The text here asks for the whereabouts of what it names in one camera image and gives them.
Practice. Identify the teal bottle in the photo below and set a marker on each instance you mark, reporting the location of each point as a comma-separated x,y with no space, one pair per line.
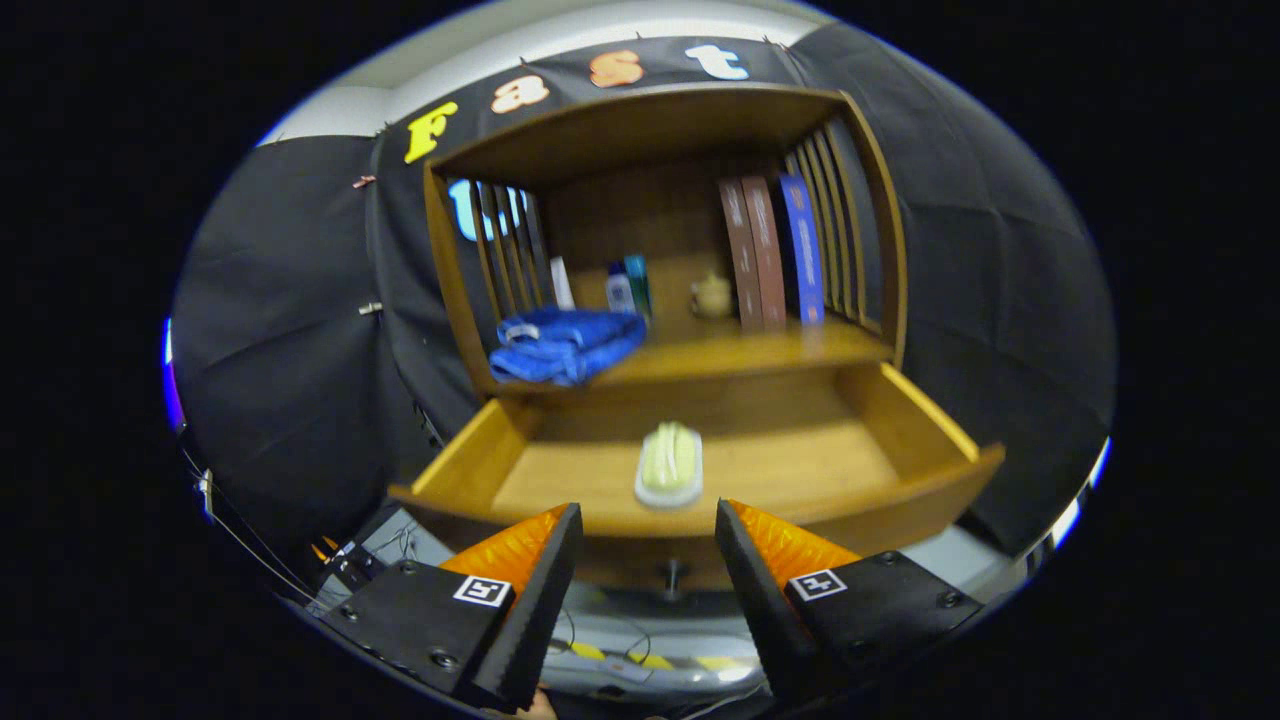
641,280

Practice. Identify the blue book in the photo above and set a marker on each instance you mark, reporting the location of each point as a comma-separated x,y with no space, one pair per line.
803,250

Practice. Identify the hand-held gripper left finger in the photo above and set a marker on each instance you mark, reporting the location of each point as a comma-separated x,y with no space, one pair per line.
520,630

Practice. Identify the wooden drawer with black knob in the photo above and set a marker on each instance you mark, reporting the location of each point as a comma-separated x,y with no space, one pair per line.
790,470

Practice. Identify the wooden countertop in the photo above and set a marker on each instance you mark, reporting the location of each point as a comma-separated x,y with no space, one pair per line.
740,350

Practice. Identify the wooden cabinet with slatted sides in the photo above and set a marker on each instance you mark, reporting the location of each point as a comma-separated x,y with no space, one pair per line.
640,130

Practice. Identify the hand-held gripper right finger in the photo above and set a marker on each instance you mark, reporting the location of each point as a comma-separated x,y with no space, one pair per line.
765,620

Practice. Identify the white and blue bottle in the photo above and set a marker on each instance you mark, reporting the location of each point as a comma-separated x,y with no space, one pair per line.
620,292

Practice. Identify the folded blue towel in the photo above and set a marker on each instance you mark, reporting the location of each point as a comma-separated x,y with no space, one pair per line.
570,340

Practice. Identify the white tube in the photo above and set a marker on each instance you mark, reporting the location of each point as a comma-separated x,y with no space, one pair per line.
562,284

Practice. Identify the yellow and black floor tape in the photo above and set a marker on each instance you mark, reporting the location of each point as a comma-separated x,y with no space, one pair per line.
655,661

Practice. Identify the black backdrop cloth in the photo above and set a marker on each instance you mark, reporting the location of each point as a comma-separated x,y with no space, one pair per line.
950,250

